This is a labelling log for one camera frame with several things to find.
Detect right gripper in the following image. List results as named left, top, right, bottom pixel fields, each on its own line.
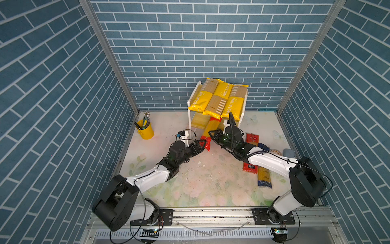
left=209, top=130, right=236, bottom=154

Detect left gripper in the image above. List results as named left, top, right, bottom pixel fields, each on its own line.
left=175, top=141, right=206, bottom=168

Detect red spaghetti package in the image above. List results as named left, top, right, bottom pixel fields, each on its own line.
left=201, top=117, right=221, bottom=151
left=242, top=133, right=260, bottom=174

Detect yellow Pastatime pasta package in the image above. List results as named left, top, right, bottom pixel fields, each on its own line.
left=189, top=78, right=220, bottom=112

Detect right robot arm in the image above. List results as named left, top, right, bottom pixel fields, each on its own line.
left=209, top=126, right=327, bottom=224

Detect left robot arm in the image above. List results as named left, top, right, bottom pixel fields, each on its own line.
left=92, top=139, right=207, bottom=231

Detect white wooden two-tier shelf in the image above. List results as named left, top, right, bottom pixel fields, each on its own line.
left=187, top=78, right=248, bottom=137

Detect yellow pen cup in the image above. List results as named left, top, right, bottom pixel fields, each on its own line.
left=137, top=120, right=154, bottom=140

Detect pens in cup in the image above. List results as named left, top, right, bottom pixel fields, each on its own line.
left=134, top=112, right=150, bottom=130

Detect tape roll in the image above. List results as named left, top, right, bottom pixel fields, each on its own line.
left=269, top=148, right=283, bottom=156

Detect blue spaghetti package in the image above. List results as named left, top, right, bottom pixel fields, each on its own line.
left=258, top=166, right=272, bottom=189

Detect blue oval sponge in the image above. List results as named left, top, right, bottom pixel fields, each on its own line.
left=282, top=148, right=296, bottom=158

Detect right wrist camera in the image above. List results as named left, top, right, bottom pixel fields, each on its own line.
left=222, top=120, right=230, bottom=131

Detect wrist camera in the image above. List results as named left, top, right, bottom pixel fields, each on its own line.
left=222, top=120, right=230, bottom=131
left=176, top=130, right=189, bottom=147

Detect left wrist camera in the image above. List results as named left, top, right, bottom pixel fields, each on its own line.
left=176, top=130, right=189, bottom=147

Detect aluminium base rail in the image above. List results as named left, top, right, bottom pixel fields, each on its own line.
left=80, top=206, right=347, bottom=244

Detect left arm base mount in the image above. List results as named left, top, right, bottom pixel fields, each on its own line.
left=129, top=198, right=174, bottom=226

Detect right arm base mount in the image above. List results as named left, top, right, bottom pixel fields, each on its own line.
left=250, top=207, right=296, bottom=225

